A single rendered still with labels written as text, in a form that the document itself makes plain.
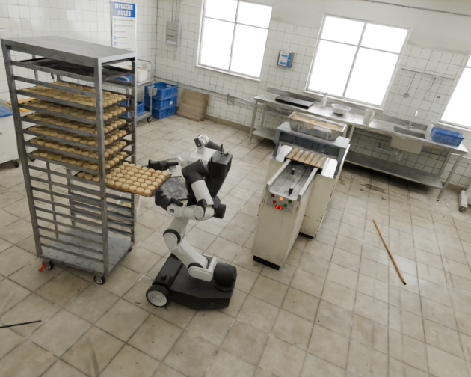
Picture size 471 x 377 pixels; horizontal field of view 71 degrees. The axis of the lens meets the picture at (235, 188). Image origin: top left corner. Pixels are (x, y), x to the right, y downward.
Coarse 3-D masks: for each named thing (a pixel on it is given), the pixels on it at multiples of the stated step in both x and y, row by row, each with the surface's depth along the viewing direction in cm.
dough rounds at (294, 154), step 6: (294, 150) 366; (300, 150) 370; (288, 156) 348; (294, 156) 355; (300, 156) 356; (306, 156) 358; (312, 156) 357; (318, 156) 360; (306, 162) 341; (312, 162) 342; (318, 162) 345; (324, 162) 353
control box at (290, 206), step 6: (270, 192) 290; (276, 192) 290; (270, 198) 292; (276, 198) 289; (288, 198) 285; (294, 198) 285; (270, 204) 294; (276, 204) 292; (282, 204) 289; (288, 204) 287; (294, 204) 285; (288, 210) 289
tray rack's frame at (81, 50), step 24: (24, 48) 197; (48, 48) 193; (72, 48) 205; (96, 48) 219; (24, 144) 231; (24, 168) 238; (48, 168) 264; (72, 240) 297; (96, 240) 302; (120, 240) 307; (48, 264) 278; (72, 264) 272; (96, 264) 277
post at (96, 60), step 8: (96, 64) 192; (96, 72) 194; (96, 80) 196; (96, 88) 198; (96, 96) 201; (96, 104) 203; (96, 112) 205; (96, 120) 208; (104, 152) 220; (104, 160) 223; (104, 168) 225; (104, 176) 227; (104, 184) 230; (104, 192) 233; (104, 200) 236; (104, 208) 238; (104, 216) 242; (104, 224) 246; (104, 232) 249; (104, 240) 253; (104, 248) 257; (104, 256) 260; (104, 264) 264; (104, 272) 269
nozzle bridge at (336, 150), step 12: (276, 132) 342; (288, 132) 337; (300, 132) 339; (276, 144) 359; (288, 144) 346; (324, 144) 335; (336, 144) 324; (324, 156) 335; (336, 156) 333; (336, 168) 342
